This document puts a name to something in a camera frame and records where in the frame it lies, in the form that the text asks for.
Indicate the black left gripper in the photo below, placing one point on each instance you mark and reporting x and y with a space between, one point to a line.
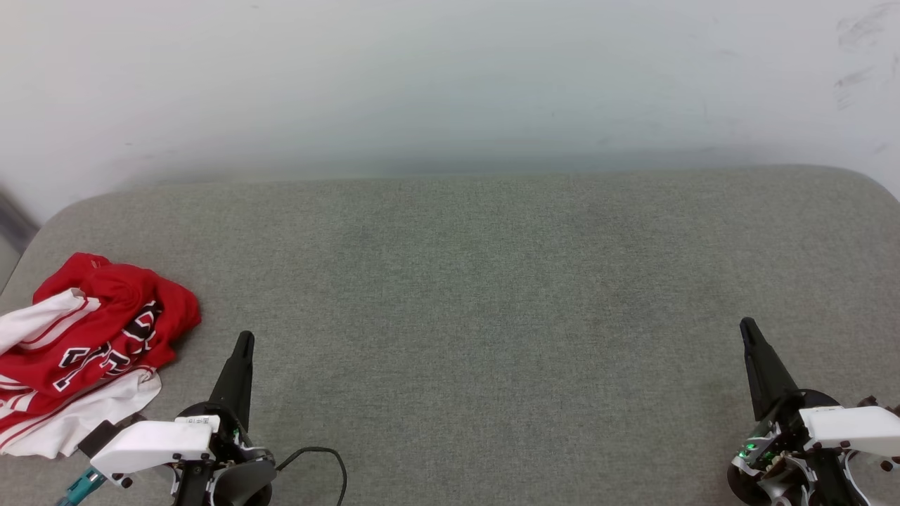
239 478

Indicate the red and white jersey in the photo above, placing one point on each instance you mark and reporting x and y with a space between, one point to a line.
91 337

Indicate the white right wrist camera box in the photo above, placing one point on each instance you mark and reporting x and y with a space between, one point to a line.
854 427

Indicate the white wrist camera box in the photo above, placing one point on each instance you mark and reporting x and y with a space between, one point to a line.
854 427
151 444

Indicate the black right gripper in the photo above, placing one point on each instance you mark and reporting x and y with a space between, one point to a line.
780 450

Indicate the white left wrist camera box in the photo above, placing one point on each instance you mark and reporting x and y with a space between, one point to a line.
151 444

